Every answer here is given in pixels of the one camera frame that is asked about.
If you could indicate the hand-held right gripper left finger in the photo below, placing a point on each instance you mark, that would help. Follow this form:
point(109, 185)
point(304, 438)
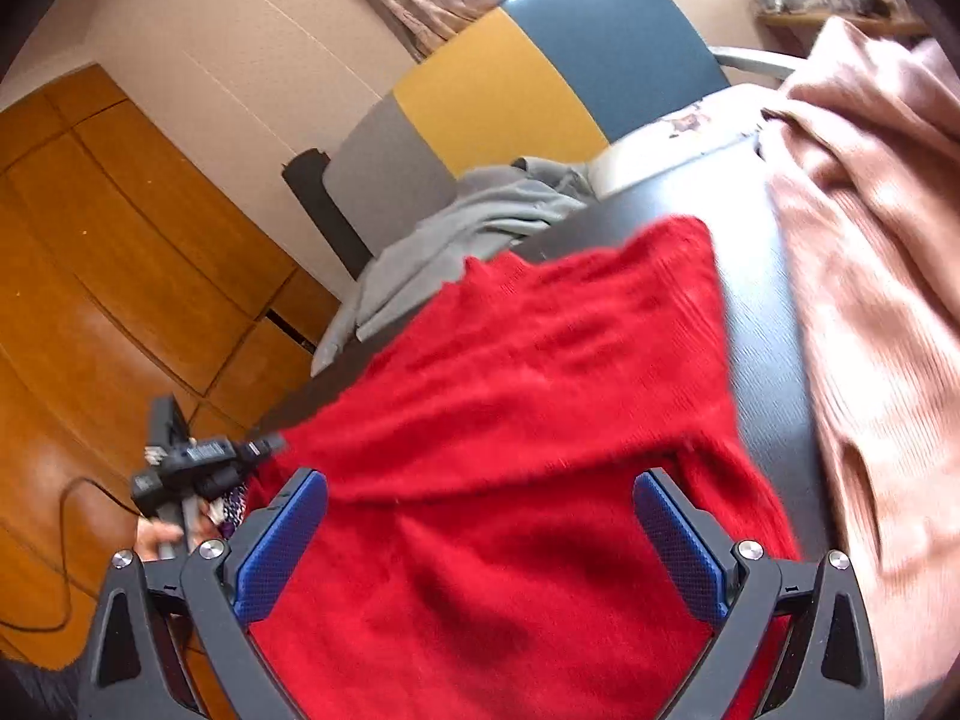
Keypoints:
point(281, 547)

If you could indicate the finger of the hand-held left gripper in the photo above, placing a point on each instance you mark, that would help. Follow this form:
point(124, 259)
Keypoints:
point(261, 445)

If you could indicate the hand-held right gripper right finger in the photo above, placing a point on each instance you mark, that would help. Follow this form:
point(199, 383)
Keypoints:
point(679, 547)

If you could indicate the red knitted sweater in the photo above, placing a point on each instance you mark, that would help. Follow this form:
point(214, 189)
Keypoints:
point(487, 390)

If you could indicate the person's left hand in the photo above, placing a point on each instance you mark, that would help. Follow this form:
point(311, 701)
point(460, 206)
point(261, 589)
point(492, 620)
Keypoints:
point(154, 538)

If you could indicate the purple patterned cloth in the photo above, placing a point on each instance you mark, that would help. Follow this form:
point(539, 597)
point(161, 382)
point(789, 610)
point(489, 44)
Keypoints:
point(234, 504)

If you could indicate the grey garment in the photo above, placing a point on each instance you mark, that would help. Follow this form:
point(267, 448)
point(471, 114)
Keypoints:
point(465, 225)

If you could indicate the pink knitted sweater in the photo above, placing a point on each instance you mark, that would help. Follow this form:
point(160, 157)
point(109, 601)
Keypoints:
point(885, 277)

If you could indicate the white deer print cushion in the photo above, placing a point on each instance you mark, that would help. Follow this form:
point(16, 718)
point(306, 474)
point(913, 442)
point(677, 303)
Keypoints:
point(660, 144)

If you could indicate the grey yellow blue armchair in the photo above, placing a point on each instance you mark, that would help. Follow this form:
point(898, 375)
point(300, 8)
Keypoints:
point(600, 37)

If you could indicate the wooden desk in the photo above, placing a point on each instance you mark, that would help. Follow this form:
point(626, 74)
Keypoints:
point(862, 24)

